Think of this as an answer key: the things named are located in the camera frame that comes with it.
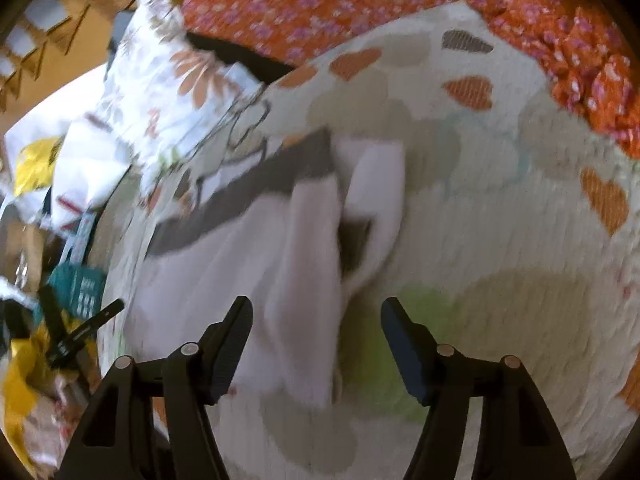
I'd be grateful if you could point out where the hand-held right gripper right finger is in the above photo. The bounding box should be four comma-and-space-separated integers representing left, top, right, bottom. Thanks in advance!
380, 297, 579, 480

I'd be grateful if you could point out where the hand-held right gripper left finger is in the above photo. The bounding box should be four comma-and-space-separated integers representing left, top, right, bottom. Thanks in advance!
56, 295, 254, 480

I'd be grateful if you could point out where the white floral pillow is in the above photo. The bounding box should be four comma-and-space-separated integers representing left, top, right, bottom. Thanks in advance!
50, 0, 266, 233

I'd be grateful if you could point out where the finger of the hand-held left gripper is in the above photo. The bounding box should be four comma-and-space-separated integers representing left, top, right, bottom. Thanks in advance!
37, 285, 126, 368

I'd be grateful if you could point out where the white and grey small garment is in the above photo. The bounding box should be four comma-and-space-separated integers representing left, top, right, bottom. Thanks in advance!
122, 128, 407, 409

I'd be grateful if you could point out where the orange floral blanket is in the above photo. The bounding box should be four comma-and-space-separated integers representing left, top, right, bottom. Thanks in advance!
180, 0, 640, 159

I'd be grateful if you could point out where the wooden lattice furniture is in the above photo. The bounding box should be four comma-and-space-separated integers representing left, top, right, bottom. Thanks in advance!
0, 0, 201, 111

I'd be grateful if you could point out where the yellow plastic bag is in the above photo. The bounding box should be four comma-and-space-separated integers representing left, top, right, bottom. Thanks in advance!
0, 332, 66, 476

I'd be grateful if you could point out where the heart print bed quilt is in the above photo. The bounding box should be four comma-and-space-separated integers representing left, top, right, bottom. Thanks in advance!
98, 0, 640, 480

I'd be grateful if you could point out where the teal plastic basket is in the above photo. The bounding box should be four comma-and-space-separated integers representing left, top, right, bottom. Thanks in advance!
35, 265, 108, 326

